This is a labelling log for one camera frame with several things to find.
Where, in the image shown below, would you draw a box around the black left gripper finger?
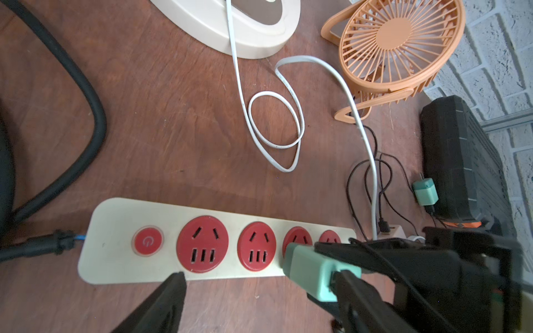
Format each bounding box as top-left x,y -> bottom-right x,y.
112,272 -> 187,333

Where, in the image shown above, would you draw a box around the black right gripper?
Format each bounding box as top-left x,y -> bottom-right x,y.
315,227 -> 532,332

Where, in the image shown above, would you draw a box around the beige power strip red sockets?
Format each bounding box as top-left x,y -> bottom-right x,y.
78,198 -> 355,284

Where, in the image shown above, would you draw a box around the green plug adapter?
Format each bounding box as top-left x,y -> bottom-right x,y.
283,243 -> 362,302

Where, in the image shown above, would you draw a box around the pink plug adapter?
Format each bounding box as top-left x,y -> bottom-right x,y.
378,221 -> 407,240

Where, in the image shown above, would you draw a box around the small orange desk fan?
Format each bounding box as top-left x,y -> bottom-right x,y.
321,0 -> 466,119

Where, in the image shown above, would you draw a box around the large beige desk fan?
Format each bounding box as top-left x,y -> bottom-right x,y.
152,0 -> 301,60

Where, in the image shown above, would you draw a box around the small green adapter by case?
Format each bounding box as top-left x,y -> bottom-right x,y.
412,178 -> 439,206

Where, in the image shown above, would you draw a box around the black plastic tool case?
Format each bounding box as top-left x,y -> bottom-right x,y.
420,96 -> 516,237

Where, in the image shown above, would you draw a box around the thin black fan cable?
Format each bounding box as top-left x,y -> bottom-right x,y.
345,124 -> 421,242

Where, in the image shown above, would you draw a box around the black power strip cord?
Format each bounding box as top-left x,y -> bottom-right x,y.
0,0 -> 108,263

